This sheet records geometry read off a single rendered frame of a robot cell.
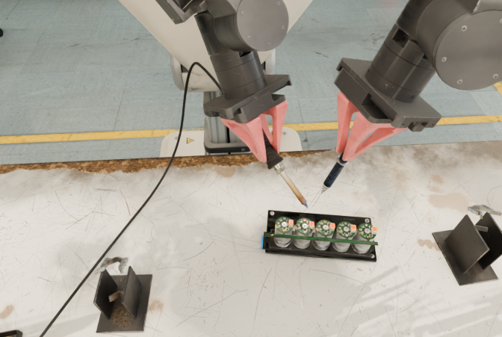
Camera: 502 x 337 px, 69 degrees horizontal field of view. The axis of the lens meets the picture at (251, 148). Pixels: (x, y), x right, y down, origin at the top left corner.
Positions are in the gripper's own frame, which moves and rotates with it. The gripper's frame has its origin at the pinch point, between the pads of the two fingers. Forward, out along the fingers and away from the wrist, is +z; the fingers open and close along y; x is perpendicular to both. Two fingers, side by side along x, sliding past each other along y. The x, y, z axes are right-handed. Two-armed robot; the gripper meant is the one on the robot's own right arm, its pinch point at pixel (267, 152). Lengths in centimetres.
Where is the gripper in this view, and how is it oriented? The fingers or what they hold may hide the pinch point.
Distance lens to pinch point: 50.2
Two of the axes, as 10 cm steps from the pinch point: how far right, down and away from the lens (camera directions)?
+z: 3.2, 8.6, 3.9
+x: -5.6, -1.6, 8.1
